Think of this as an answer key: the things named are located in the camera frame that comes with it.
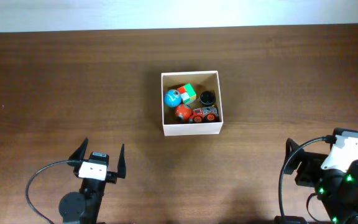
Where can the red grey toy truck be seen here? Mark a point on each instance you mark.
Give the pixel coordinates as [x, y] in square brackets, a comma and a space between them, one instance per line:
[208, 114]

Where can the blue eyeball ball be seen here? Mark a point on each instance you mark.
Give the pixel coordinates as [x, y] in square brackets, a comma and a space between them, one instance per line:
[172, 98]

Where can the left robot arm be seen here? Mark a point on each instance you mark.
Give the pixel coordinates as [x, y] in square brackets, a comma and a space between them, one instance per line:
[83, 206]

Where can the pink cardboard box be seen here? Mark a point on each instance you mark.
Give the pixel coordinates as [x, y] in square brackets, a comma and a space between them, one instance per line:
[200, 81]

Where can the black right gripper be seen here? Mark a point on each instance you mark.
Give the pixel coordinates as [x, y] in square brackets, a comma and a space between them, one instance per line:
[307, 168]

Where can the orange eyeball ball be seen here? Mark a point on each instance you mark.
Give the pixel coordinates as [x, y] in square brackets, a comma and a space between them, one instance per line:
[183, 113]

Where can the colourful puzzle cube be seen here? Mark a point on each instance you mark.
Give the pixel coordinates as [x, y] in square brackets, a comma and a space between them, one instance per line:
[188, 94]

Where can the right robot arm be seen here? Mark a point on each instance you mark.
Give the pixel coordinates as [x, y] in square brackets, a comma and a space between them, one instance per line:
[340, 194]

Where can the black round cap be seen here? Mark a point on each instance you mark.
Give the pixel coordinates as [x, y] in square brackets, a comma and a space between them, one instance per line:
[207, 98]

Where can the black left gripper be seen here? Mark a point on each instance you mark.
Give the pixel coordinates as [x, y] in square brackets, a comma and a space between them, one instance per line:
[121, 169]

